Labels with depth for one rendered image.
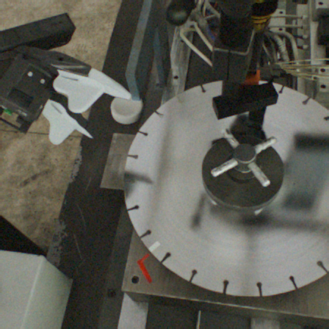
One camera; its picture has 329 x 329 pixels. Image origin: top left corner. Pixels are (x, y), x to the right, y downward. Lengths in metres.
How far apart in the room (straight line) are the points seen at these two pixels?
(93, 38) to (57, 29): 1.59
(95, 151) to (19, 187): 0.96
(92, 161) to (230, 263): 0.42
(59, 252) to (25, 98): 0.35
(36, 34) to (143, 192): 0.25
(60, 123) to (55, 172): 1.16
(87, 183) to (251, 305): 0.40
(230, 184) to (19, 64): 0.30
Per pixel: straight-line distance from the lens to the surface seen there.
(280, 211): 0.55
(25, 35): 0.56
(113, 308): 0.73
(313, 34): 0.88
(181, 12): 0.36
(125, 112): 0.87
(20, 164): 1.83
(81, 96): 0.49
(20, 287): 0.62
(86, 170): 0.84
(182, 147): 0.59
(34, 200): 1.73
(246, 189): 0.55
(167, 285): 0.62
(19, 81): 0.52
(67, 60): 0.51
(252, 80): 0.64
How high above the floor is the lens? 1.46
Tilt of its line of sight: 61 degrees down
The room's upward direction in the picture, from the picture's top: 10 degrees counter-clockwise
